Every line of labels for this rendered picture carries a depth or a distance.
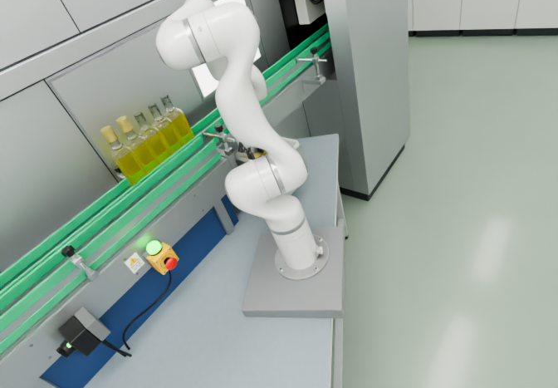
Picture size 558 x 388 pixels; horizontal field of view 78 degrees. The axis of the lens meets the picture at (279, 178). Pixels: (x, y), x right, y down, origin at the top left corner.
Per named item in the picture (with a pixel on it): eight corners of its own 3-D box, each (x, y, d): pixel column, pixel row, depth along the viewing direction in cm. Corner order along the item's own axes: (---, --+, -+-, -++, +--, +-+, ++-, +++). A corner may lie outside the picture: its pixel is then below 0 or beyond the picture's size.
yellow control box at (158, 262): (168, 252, 118) (158, 238, 114) (181, 260, 114) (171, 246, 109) (152, 267, 115) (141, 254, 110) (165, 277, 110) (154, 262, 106)
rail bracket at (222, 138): (213, 145, 138) (201, 119, 130) (243, 154, 128) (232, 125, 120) (208, 150, 136) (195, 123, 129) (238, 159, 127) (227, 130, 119)
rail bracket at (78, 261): (98, 270, 102) (70, 241, 94) (110, 280, 98) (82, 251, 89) (86, 281, 100) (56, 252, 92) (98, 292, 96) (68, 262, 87)
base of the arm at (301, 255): (331, 233, 122) (320, 196, 111) (326, 280, 108) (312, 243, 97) (281, 236, 129) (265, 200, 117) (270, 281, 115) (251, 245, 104)
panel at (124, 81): (259, 57, 173) (237, -17, 152) (263, 58, 172) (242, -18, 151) (108, 167, 126) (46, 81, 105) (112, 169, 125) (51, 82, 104)
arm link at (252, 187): (310, 225, 103) (287, 163, 88) (252, 249, 102) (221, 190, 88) (298, 200, 112) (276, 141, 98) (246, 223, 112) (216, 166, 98)
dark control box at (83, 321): (99, 320, 104) (82, 305, 99) (112, 332, 99) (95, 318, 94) (75, 343, 100) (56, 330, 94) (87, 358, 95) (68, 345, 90)
